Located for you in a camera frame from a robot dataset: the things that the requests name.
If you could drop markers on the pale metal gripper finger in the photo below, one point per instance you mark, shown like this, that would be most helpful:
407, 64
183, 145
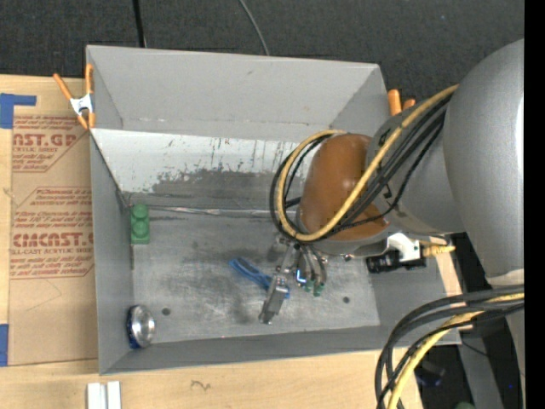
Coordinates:
270, 297
279, 298

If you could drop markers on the blue plastic clip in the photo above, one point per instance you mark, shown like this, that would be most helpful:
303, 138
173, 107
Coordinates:
249, 271

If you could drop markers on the grey metal bin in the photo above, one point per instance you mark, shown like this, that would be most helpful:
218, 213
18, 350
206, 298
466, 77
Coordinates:
204, 296

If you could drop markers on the blue metal can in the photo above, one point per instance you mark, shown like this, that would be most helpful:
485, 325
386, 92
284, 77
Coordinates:
141, 327

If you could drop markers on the green toy building block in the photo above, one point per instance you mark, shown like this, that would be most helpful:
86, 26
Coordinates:
140, 225

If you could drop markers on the brown cardboard board, red print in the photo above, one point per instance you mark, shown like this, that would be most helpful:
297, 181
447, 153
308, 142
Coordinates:
47, 271

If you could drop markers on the black cylinder on white bracket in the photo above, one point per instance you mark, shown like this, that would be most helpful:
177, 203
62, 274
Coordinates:
394, 261

